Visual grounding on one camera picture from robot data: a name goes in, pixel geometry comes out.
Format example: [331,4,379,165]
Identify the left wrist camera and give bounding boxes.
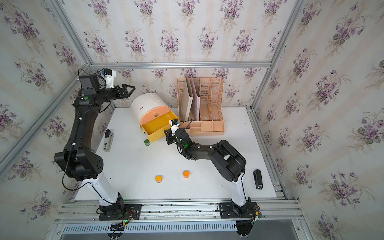
[103,69,117,89]

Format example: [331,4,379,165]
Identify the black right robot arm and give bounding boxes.
[164,129,251,215]

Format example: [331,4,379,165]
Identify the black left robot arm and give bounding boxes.
[54,74,136,210]

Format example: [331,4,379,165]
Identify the beige plastic file organizer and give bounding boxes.
[177,78,225,136]

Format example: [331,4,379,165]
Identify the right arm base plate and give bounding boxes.
[218,201,260,219]

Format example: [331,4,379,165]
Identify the round white drawer cabinet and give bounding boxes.
[131,93,171,134]

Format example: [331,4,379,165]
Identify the yellow drawer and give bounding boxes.
[140,111,179,143]

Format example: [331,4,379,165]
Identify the yellow paint can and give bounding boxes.
[155,175,162,183]

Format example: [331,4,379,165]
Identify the black stapler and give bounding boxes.
[253,169,264,190]

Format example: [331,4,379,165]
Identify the beige cardboard folder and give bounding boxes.
[180,78,193,121]

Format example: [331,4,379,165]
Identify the aluminium rail frame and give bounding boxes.
[47,199,313,240]

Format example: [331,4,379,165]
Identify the pink paper folder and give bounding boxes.
[190,78,201,121]

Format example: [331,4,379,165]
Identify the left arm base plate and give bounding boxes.
[97,204,143,221]

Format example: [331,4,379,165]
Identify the pink top drawer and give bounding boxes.
[140,106,171,125]

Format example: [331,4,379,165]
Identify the orange paint can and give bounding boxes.
[183,171,190,178]

